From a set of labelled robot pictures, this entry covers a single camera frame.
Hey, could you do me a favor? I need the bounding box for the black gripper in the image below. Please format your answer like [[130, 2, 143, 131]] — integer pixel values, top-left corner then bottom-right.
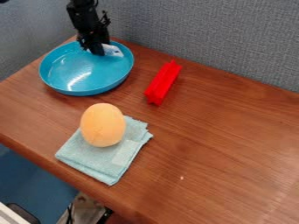
[[67, 4, 111, 56]]

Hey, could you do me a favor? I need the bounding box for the white toothpaste tube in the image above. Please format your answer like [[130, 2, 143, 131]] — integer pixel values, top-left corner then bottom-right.
[[102, 44, 125, 57]]

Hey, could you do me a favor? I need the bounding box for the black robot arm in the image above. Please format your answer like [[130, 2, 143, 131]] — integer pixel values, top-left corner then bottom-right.
[[67, 0, 111, 56]]

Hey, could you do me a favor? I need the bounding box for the blue plate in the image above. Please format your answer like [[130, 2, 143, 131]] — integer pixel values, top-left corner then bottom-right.
[[39, 41, 135, 96]]

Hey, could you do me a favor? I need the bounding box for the red plastic block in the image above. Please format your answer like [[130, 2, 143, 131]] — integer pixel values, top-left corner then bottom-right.
[[145, 60, 183, 105]]

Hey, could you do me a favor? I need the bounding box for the orange egg-shaped ball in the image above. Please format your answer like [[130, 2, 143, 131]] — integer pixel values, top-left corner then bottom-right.
[[79, 103, 127, 147]]

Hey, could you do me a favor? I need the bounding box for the light blue folded cloth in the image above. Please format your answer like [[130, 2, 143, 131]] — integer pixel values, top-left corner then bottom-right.
[[55, 115, 154, 186]]

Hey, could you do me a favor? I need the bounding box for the metal table leg bracket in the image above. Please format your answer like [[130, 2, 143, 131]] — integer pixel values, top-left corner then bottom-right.
[[56, 192, 114, 224]]

